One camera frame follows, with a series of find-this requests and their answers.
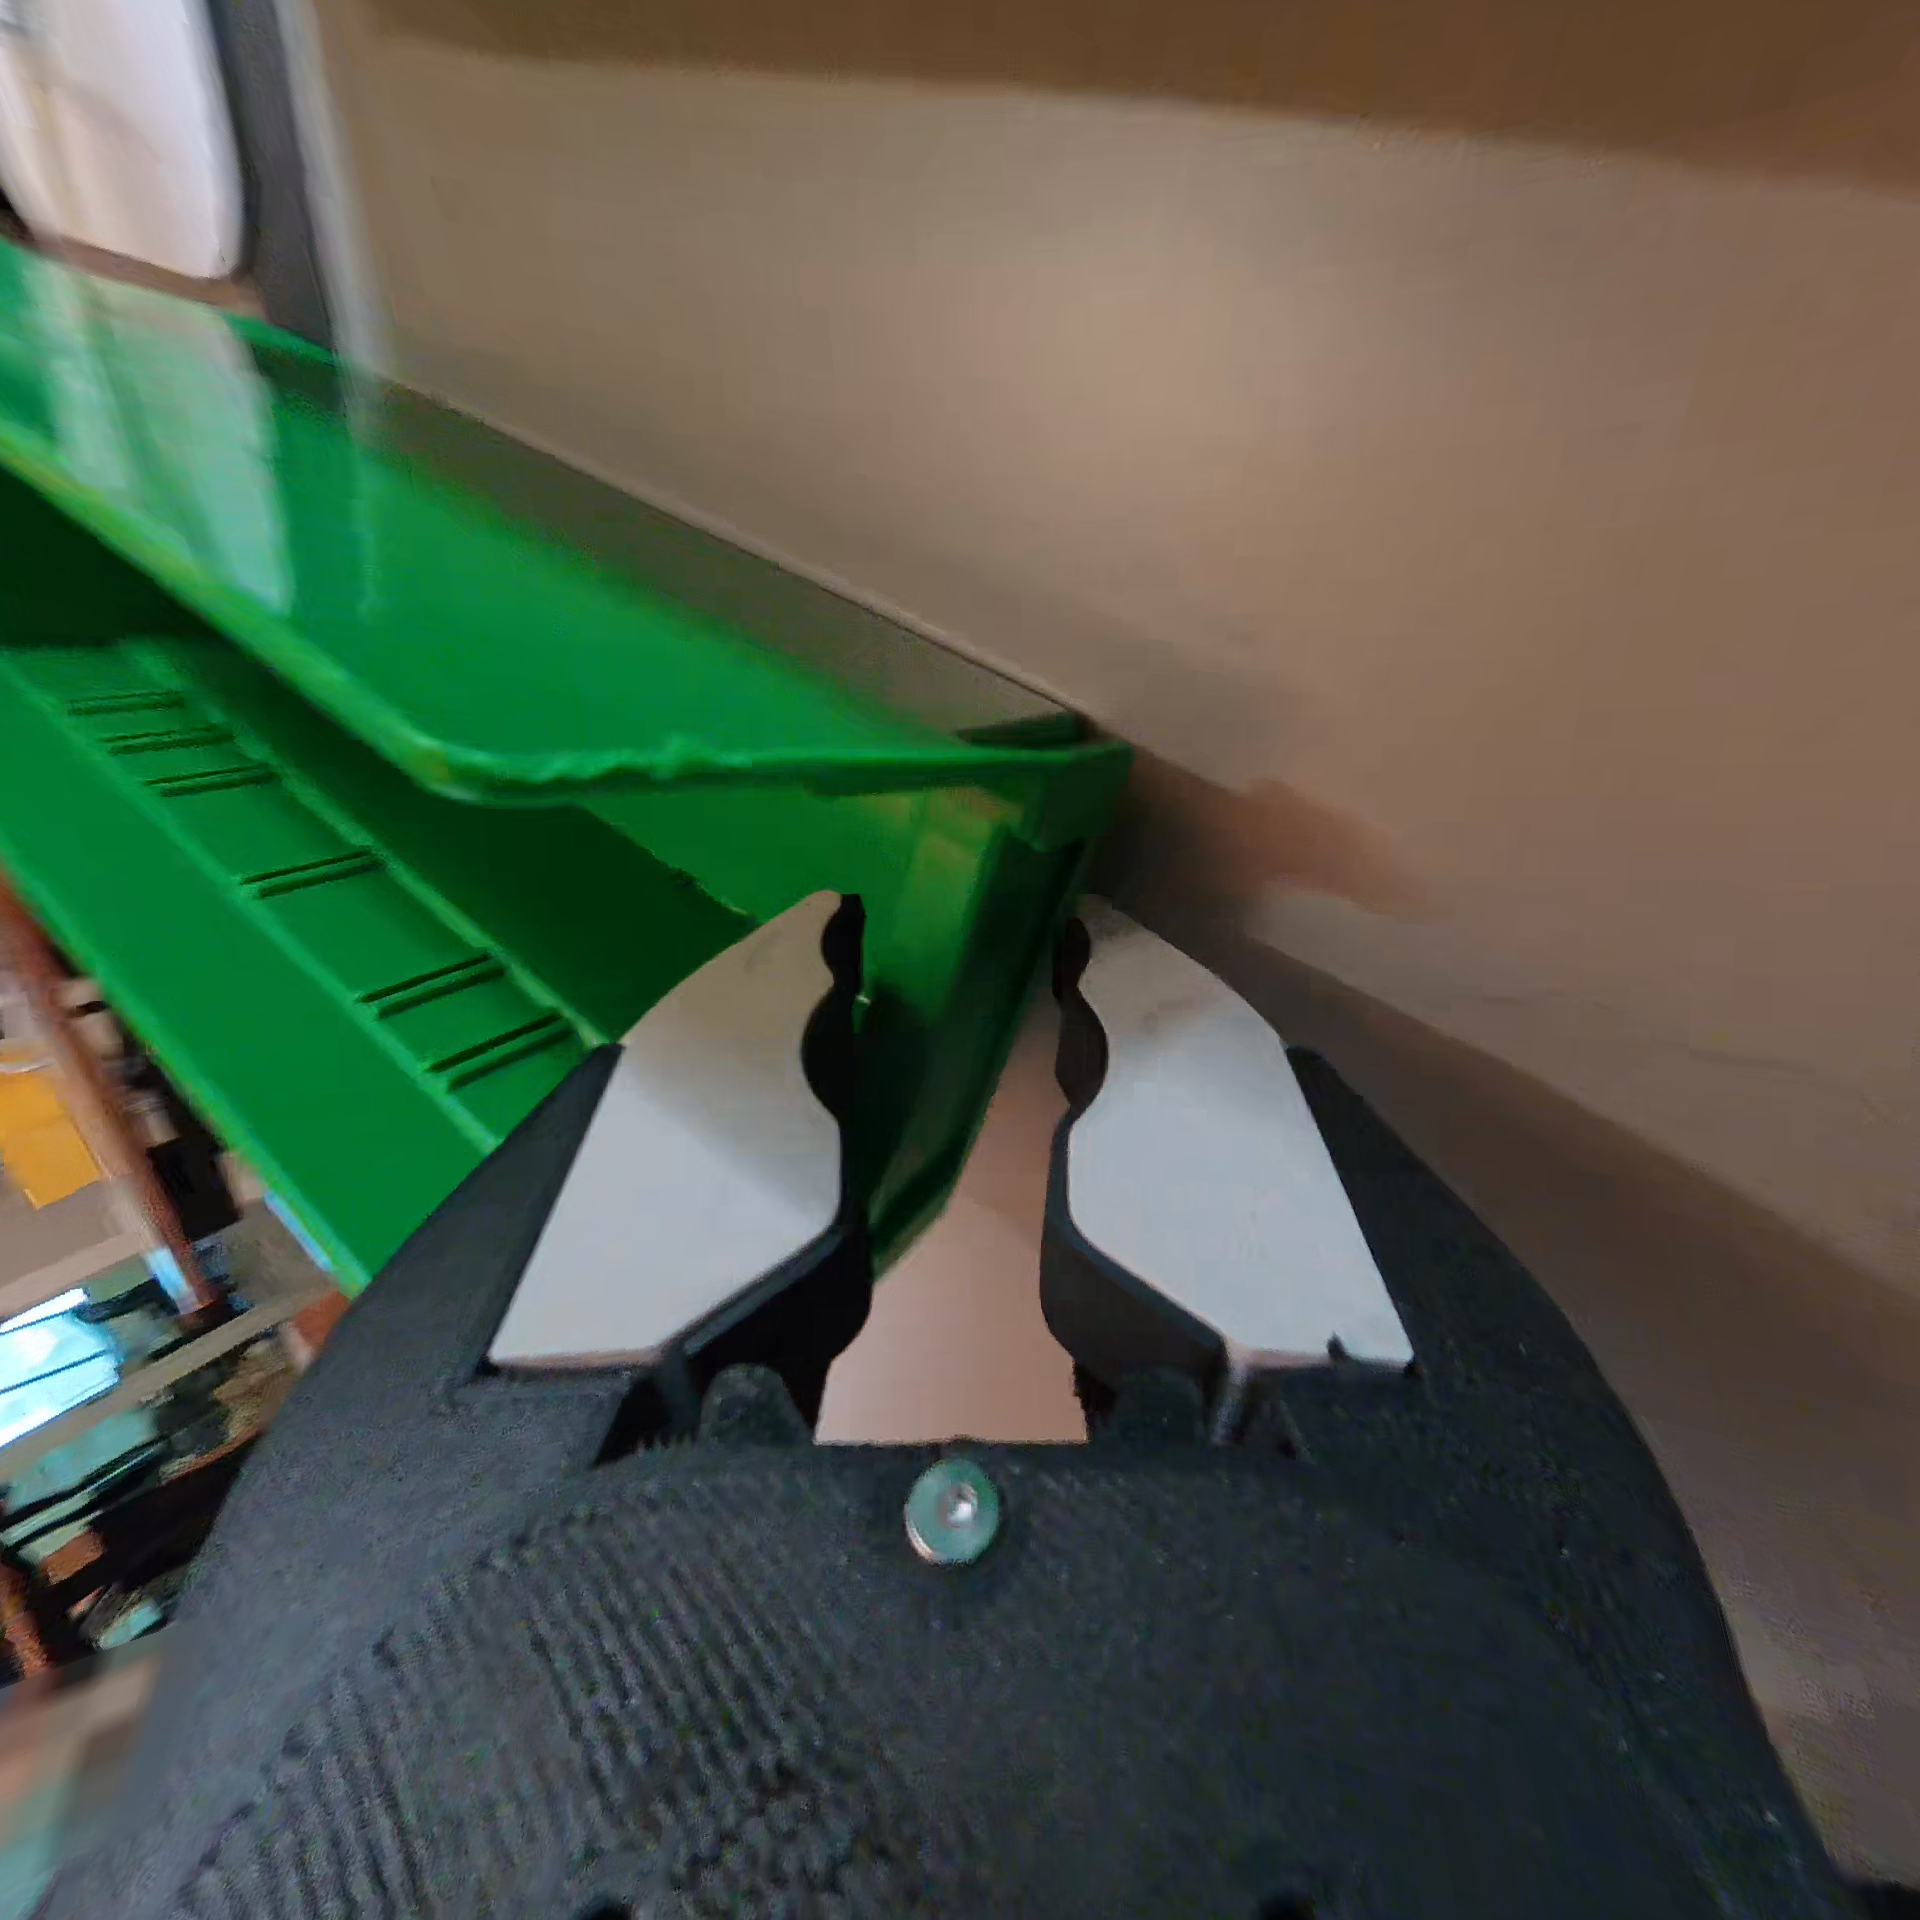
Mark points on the brown wooden table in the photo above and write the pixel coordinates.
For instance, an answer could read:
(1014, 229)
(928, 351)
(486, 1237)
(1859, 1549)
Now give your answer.
(143, 1200)

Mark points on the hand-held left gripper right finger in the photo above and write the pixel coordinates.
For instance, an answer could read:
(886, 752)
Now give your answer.
(1215, 1186)

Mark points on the yellow plastic bin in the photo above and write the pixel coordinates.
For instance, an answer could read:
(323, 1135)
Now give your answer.
(38, 1149)

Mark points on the green plastic bin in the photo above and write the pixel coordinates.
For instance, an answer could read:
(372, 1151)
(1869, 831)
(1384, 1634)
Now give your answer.
(452, 630)

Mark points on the white board stand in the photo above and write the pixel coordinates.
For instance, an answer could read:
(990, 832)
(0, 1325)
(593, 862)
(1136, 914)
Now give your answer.
(120, 136)

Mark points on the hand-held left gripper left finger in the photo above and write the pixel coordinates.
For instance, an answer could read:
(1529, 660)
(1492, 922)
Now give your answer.
(691, 1186)

